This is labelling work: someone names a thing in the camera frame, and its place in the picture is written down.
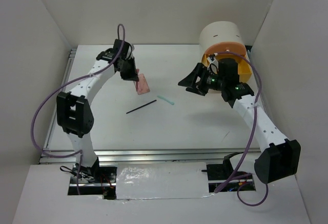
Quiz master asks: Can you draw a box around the orange drawer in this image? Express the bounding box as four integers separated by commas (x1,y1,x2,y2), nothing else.
204,42,247,55

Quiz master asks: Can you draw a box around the cream round drawer organizer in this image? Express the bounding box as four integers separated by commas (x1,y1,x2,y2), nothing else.
199,21,249,59

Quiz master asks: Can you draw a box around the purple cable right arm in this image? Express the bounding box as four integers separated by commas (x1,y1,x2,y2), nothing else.
210,51,270,206

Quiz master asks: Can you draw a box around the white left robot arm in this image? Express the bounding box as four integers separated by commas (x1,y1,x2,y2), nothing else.
56,39,139,182

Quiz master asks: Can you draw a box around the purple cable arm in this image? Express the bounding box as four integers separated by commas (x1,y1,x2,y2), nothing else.
210,51,270,206
30,24,128,196

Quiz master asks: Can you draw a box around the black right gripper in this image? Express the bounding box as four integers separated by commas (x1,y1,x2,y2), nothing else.
178,62,226,96

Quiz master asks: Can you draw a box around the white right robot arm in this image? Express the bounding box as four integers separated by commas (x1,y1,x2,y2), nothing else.
178,58,301,184

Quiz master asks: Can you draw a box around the pink makeup brush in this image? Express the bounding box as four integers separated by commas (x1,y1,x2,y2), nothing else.
134,68,139,90

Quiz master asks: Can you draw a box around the thin black eyeliner pencil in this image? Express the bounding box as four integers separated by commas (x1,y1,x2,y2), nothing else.
126,99,157,114

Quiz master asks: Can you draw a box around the white foil covered panel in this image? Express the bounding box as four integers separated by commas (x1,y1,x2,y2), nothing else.
116,162,210,200

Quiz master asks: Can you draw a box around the pink makeup palette card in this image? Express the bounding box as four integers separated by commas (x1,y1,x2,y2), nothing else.
134,74,150,95

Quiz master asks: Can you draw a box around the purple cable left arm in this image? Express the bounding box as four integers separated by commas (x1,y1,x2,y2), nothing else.
30,24,128,196

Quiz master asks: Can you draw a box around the teal plastic spatula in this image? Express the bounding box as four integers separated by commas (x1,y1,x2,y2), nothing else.
157,95,175,105

